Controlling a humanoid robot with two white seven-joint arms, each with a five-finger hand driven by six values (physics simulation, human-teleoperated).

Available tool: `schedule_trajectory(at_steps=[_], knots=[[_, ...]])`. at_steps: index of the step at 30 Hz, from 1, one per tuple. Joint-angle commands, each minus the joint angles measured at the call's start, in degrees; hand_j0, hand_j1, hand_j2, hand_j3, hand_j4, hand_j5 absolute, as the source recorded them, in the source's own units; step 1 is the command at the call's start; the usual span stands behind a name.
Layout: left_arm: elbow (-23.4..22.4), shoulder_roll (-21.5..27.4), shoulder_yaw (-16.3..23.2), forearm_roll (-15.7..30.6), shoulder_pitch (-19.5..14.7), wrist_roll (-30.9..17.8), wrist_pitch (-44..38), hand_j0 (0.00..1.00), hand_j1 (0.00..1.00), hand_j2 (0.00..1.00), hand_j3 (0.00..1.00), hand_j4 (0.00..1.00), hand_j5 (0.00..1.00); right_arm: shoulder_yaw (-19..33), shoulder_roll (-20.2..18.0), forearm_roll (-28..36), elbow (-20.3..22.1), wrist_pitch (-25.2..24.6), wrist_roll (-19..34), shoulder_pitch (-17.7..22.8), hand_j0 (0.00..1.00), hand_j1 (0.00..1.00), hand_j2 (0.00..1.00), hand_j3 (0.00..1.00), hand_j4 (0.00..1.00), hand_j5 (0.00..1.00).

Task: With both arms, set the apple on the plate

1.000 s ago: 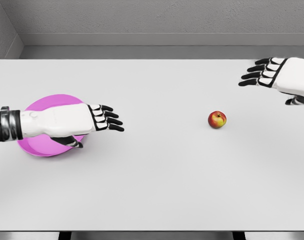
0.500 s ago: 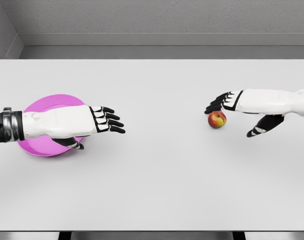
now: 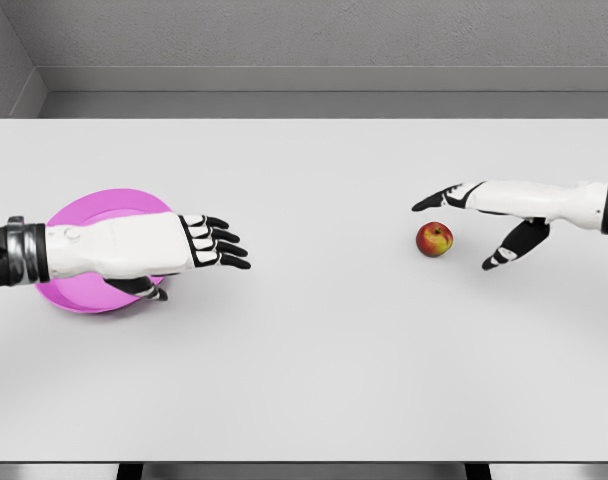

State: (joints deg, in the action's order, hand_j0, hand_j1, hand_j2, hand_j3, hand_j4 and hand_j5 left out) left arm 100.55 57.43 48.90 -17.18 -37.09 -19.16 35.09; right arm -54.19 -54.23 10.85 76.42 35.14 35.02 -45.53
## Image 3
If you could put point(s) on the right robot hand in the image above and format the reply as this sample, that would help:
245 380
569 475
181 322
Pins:
504 200

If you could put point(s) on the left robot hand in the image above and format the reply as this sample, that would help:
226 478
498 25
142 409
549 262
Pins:
149 244

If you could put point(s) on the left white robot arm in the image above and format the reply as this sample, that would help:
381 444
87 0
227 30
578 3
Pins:
29 252

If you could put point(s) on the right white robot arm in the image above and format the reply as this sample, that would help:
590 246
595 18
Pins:
600 206

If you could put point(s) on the red yellow apple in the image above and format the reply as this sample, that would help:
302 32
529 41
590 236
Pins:
434 239

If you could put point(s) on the pink plate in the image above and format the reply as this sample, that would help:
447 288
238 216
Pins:
79 295

